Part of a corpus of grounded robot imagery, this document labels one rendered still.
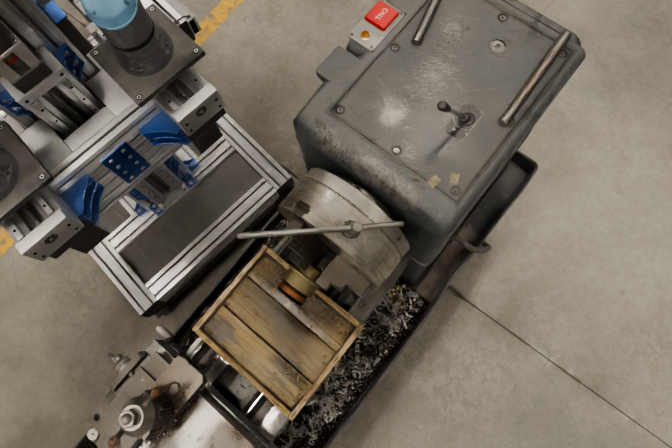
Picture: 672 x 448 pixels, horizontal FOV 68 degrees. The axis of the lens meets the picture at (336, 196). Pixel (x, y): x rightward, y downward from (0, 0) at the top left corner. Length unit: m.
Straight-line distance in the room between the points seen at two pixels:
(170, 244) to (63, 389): 0.80
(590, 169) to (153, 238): 2.03
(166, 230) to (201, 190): 0.23
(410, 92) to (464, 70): 0.14
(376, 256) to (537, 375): 1.41
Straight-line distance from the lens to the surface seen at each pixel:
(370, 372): 1.71
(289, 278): 1.19
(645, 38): 3.13
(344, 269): 1.20
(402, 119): 1.15
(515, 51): 1.28
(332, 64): 1.22
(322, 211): 1.09
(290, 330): 1.41
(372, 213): 1.09
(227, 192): 2.26
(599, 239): 2.57
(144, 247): 2.31
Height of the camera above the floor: 2.28
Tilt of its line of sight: 72 degrees down
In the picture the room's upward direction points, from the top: 9 degrees counter-clockwise
